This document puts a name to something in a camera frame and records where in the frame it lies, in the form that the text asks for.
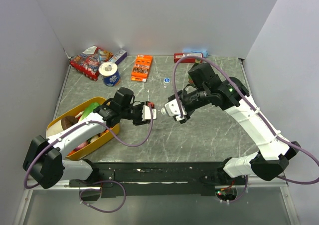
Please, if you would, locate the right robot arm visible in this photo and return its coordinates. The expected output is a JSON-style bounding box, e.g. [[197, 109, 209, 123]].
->
[[161, 63, 297, 185]]

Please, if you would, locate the orange snack box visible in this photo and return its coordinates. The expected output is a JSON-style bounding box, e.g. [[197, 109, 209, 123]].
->
[[131, 54, 153, 82]]

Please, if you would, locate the yellow oval basket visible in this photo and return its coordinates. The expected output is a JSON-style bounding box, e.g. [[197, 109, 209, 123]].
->
[[45, 97, 114, 161]]

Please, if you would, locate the green lettuce toy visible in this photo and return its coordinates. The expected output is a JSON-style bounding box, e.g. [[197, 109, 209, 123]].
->
[[80, 102, 100, 120]]

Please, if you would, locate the blue packet behind box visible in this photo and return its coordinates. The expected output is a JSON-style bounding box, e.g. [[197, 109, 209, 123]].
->
[[182, 48, 209, 58]]

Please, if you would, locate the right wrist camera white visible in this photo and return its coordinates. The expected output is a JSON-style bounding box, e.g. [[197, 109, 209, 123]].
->
[[164, 99, 187, 121]]

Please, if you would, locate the toilet paper roll blue wrap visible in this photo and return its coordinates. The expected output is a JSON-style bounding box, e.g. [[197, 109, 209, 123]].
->
[[99, 62, 120, 87]]

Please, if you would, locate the red flat box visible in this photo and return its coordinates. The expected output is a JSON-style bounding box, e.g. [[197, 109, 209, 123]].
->
[[173, 53, 203, 63]]

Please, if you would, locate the clear plastic bottle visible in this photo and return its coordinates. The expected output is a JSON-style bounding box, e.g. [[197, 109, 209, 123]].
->
[[163, 78, 171, 88], [152, 108, 167, 116]]

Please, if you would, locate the red snack bag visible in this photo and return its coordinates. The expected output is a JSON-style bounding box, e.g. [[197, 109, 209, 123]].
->
[[70, 46, 113, 81]]

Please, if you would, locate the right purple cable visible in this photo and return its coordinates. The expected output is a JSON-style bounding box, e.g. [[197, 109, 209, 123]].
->
[[172, 55, 319, 204]]

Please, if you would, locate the aluminium rail frame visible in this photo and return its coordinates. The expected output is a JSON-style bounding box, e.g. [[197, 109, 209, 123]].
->
[[14, 177, 300, 225]]

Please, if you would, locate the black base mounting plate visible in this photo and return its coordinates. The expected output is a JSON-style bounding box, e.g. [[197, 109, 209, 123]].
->
[[69, 162, 246, 198]]

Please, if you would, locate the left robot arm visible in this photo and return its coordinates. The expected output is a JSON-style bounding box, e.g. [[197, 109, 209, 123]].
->
[[22, 87, 155, 189]]

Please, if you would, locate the green glass bottle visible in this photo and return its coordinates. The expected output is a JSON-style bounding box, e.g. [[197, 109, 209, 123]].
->
[[188, 59, 201, 86]]

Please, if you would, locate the brown mushroom toy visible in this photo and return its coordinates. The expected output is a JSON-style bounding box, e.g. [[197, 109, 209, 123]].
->
[[61, 116, 78, 130]]

